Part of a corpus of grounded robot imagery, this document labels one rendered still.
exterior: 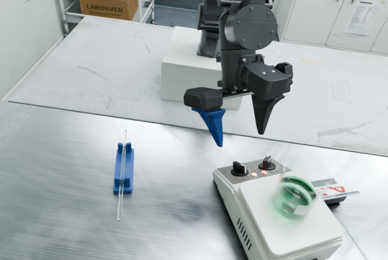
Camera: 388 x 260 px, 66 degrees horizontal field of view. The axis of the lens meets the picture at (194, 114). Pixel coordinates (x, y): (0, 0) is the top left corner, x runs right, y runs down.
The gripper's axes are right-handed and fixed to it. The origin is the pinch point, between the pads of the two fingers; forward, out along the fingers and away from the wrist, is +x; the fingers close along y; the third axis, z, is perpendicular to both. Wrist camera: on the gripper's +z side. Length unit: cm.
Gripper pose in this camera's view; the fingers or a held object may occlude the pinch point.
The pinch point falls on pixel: (240, 121)
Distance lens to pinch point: 52.2
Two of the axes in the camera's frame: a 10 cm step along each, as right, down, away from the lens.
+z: 5.2, 1.7, -8.4
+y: 8.5, -1.9, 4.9
